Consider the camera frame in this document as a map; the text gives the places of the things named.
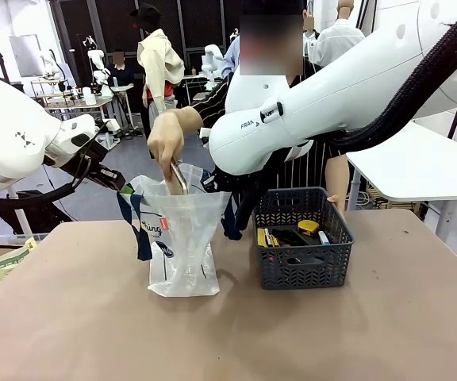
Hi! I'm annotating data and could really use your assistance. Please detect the person's left hand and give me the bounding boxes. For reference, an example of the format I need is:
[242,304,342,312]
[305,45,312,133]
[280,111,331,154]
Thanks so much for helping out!
[326,194,346,214]

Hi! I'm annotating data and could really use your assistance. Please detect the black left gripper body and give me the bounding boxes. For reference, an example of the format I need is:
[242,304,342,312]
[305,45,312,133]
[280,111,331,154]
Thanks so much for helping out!
[56,137,109,182]

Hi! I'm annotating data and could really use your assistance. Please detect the black left arm cable sleeve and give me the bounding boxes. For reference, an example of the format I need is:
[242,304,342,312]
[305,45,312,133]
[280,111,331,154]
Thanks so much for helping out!
[0,146,109,212]

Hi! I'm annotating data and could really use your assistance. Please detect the green printed cardboard box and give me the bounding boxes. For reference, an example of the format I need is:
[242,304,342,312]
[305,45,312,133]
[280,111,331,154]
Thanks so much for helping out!
[0,237,39,285]

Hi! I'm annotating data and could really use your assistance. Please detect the mannequin in cream jacket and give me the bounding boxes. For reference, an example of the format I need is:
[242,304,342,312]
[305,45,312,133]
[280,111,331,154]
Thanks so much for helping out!
[129,2,186,140]

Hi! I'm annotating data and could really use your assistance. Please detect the figure in white shirt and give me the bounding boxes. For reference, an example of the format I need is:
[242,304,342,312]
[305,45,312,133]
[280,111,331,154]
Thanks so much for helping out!
[306,0,367,67]

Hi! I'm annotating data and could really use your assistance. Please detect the person's right forearm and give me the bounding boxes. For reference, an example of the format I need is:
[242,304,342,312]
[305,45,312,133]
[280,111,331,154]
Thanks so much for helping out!
[176,106,207,134]

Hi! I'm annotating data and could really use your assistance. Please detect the person's left forearm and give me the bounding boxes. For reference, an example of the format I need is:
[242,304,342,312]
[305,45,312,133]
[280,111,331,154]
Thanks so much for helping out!
[325,153,351,199]

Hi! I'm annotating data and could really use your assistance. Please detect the black hand tool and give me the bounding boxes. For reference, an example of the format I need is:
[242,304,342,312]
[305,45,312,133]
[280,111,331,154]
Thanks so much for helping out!
[271,227,311,248]

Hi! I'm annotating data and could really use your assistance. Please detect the white side table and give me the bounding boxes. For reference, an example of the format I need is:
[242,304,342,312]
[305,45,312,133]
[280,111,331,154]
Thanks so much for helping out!
[346,120,457,244]

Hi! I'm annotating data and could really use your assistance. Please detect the person's right hand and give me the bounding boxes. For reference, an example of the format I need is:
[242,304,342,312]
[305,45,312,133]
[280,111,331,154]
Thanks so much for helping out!
[147,110,186,180]

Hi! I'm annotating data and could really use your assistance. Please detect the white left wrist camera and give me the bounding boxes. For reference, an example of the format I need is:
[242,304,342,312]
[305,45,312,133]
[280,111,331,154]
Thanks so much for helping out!
[95,117,121,138]

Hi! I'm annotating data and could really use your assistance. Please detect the clear tote bag navy handles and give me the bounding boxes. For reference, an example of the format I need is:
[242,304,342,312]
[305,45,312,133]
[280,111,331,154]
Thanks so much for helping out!
[116,161,244,298]

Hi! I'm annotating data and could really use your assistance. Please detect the black arm cable sleeve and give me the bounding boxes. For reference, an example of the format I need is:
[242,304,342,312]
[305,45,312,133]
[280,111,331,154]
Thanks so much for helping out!
[323,0,457,155]
[0,146,109,212]

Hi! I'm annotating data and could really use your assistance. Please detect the black flat tool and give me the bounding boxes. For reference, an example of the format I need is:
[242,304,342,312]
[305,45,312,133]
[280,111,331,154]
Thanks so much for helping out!
[286,255,326,267]

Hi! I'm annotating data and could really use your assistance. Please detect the person in striped shirt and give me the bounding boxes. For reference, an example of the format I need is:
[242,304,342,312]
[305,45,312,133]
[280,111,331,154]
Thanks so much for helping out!
[190,0,351,223]

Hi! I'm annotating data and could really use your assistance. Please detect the metal frame workbench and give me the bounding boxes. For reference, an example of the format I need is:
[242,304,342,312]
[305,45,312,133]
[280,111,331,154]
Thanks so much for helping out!
[29,78,123,150]

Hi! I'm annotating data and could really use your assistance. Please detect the black tripod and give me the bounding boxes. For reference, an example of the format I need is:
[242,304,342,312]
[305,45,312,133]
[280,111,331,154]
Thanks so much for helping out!
[0,48,10,83]

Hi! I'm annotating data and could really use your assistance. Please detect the gray whiteboard panel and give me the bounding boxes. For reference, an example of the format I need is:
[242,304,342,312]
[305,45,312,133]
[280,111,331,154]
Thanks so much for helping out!
[8,34,44,79]

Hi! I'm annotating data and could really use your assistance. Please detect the brown metal hand tool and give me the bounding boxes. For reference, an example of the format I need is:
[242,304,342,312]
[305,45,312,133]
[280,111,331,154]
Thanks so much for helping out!
[163,156,190,196]

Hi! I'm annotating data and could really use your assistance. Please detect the person in dark shirt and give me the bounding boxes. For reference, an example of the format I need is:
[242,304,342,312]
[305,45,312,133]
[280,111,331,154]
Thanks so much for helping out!
[106,48,136,87]

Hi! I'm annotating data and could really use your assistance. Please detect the yellow tape measure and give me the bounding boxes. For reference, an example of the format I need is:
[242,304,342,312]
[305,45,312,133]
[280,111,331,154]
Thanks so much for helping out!
[297,219,322,238]

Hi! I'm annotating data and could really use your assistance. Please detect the black right arm cable sleeve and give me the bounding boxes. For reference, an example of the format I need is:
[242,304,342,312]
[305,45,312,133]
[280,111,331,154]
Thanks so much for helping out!
[323,0,457,155]

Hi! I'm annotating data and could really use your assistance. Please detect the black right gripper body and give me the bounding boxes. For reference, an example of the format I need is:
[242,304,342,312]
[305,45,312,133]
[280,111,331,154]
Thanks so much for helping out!
[213,167,268,200]

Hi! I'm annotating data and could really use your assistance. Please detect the yellow black utility knife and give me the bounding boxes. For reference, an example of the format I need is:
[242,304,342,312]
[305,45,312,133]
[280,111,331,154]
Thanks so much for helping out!
[256,227,281,249]

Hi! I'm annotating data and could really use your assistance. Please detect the gray plastic basket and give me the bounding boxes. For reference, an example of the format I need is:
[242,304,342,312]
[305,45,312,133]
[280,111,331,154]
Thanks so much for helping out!
[252,187,355,291]

